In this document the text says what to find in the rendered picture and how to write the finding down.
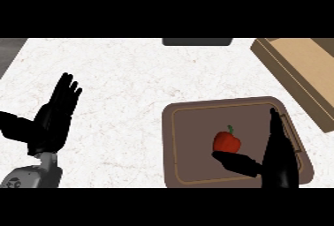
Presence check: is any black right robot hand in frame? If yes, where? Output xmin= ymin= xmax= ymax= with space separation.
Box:
xmin=210 ymin=107 xmax=301 ymax=189

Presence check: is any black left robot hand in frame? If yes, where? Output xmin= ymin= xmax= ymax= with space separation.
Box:
xmin=0 ymin=72 xmax=84 ymax=157

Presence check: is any red bell pepper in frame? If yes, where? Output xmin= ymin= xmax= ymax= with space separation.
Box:
xmin=211 ymin=124 xmax=242 ymax=154

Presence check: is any brown tray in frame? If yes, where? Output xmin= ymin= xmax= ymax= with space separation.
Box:
xmin=161 ymin=95 xmax=316 ymax=189

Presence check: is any cardboard box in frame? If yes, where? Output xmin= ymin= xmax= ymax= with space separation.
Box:
xmin=250 ymin=38 xmax=334 ymax=134

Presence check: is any dark grey appliance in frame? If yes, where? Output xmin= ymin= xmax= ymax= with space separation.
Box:
xmin=161 ymin=38 xmax=233 ymax=47

